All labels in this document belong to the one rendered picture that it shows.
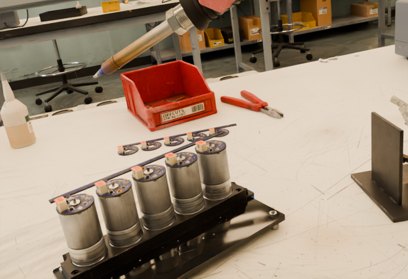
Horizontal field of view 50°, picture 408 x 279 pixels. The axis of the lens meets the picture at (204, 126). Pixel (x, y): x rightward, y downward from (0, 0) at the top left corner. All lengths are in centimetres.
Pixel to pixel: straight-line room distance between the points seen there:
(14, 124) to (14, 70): 416
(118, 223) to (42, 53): 444
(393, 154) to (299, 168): 11
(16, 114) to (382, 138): 45
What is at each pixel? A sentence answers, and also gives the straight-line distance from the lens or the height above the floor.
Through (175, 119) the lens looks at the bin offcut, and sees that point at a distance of 58.
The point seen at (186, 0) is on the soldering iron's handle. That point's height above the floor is 93.
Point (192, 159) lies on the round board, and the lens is 33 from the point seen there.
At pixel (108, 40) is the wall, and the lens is 470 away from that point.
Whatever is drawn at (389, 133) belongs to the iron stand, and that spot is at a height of 81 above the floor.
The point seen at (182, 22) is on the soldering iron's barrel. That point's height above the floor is 92.
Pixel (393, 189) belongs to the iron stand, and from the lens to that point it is 37.
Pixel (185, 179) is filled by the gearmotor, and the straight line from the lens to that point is 33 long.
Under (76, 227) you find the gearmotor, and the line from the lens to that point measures 30.
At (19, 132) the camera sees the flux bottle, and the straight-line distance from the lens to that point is 63.
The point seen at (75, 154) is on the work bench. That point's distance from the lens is 56.
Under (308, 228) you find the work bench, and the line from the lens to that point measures 35.
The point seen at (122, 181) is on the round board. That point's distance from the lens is 32.
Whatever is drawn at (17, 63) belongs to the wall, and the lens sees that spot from 477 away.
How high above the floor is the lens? 95
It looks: 21 degrees down
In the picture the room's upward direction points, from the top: 8 degrees counter-clockwise
